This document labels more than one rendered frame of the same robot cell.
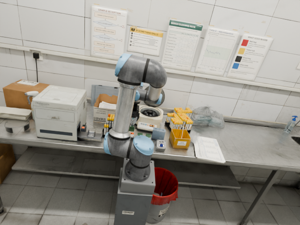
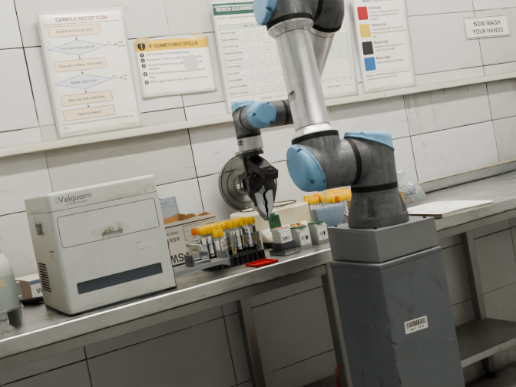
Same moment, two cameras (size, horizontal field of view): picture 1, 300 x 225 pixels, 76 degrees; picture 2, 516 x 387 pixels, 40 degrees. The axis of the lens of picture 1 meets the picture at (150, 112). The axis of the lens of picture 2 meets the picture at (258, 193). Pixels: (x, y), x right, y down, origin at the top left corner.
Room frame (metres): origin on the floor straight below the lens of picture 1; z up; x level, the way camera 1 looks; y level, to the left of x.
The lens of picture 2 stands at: (-0.66, 0.92, 1.17)
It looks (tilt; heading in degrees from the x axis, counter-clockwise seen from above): 3 degrees down; 338
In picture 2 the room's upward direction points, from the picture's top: 11 degrees counter-clockwise
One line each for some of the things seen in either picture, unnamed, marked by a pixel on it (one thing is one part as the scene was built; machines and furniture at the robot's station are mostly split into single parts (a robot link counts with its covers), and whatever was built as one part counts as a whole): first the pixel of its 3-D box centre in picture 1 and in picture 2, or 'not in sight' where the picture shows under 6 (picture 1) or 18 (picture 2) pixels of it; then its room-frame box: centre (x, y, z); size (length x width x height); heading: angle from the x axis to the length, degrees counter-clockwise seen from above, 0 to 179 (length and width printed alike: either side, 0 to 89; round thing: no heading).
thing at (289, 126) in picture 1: (290, 123); not in sight; (1.91, -1.51, 0.97); 0.08 x 0.07 x 0.20; 101
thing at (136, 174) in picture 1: (139, 165); (375, 203); (0.84, 0.01, 1.00); 0.15 x 0.15 x 0.10
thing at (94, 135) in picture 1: (88, 134); (190, 263); (1.15, 0.42, 0.92); 0.21 x 0.07 x 0.05; 97
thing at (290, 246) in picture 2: not in sight; (284, 247); (1.22, 0.11, 0.89); 0.09 x 0.05 x 0.04; 8
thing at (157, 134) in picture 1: (158, 134); (329, 221); (1.31, -0.10, 0.92); 0.10 x 0.07 x 0.10; 89
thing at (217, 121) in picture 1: (216, 118); (398, 186); (1.77, -0.68, 0.94); 0.20 x 0.17 x 0.14; 80
